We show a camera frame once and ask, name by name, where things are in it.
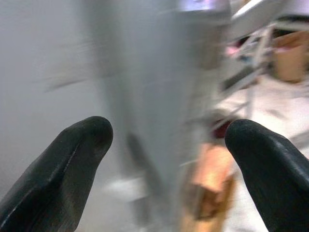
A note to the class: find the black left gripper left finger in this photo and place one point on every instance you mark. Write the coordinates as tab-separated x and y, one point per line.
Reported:
60	174

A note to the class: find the silver fridge door white inside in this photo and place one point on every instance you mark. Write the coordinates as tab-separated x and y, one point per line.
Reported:
154	84

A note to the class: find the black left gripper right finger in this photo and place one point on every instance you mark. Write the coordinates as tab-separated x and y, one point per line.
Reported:
272	174

